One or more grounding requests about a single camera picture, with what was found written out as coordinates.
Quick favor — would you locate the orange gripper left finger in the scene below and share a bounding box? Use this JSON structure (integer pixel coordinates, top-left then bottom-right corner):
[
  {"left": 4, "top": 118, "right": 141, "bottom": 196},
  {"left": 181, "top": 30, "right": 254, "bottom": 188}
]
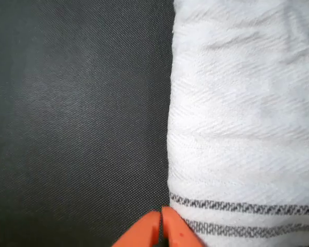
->
[{"left": 112, "top": 210, "right": 161, "bottom": 247}]

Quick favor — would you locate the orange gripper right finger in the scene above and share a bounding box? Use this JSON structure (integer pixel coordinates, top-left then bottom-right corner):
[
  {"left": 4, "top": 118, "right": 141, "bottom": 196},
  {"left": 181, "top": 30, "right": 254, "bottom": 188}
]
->
[{"left": 161, "top": 206, "right": 205, "bottom": 247}]

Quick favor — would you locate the white grey-striped towel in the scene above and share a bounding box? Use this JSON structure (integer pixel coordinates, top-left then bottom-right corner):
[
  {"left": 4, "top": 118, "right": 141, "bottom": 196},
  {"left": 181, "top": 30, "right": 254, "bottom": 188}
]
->
[{"left": 166, "top": 0, "right": 309, "bottom": 247}]

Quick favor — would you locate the dark desk mat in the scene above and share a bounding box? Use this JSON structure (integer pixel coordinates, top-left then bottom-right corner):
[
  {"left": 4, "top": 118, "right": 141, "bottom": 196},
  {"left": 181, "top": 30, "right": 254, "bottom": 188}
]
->
[{"left": 0, "top": 0, "right": 176, "bottom": 247}]

